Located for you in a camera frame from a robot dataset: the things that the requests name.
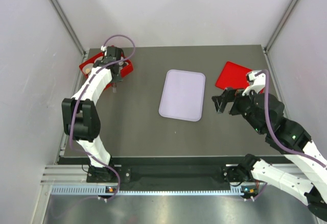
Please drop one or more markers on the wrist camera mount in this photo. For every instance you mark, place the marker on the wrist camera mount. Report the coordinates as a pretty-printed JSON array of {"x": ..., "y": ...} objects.
[
  {"x": 104, "y": 47},
  {"x": 256, "y": 82}
]

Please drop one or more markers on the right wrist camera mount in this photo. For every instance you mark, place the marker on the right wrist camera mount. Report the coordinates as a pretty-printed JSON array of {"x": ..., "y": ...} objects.
[{"x": 256, "y": 82}]

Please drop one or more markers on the lavender plastic tray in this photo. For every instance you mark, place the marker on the lavender plastic tray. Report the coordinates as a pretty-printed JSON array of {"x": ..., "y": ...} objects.
[{"x": 183, "y": 95}]

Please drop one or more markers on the metal serving tongs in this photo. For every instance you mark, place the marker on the metal serving tongs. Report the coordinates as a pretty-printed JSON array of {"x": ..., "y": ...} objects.
[{"x": 114, "y": 86}]

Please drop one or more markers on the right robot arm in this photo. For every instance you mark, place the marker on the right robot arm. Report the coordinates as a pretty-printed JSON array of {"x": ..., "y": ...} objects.
[{"x": 265, "y": 113}]

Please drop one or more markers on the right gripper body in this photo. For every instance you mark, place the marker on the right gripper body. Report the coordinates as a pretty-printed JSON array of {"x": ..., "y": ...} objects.
[{"x": 242, "y": 105}]

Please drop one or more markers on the grey slotted cable duct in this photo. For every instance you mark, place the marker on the grey slotted cable duct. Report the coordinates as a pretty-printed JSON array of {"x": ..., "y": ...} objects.
[{"x": 108, "y": 191}]

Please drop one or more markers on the red chocolate box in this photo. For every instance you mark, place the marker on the red chocolate box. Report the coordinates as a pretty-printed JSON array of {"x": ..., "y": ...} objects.
[{"x": 124, "y": 71}]

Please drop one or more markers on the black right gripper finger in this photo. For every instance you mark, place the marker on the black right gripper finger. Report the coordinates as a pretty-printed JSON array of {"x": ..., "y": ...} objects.
[
  {"x": 229, "y": 95},
  {"x": 220, "y": 103}
]

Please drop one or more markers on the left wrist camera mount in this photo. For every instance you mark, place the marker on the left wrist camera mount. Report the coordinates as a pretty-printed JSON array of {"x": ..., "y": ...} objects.
[{"x": 104, "y": 47}]

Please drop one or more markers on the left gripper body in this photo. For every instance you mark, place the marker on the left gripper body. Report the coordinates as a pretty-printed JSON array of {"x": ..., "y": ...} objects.
[{"x": 116, "y": 78}]

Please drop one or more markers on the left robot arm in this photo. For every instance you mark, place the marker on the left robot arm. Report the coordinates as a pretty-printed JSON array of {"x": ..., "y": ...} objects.
[{"x": 81, "y": 121}]

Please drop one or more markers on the red box lid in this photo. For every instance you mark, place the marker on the red box lid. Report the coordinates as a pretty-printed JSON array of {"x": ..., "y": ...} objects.
[{"x": 233, "y": 75}]

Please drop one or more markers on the aluminium frame rail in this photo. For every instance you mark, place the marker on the aluminium frame rail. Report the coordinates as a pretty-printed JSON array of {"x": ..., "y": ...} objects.
[{"x": 67, "y": 25}]

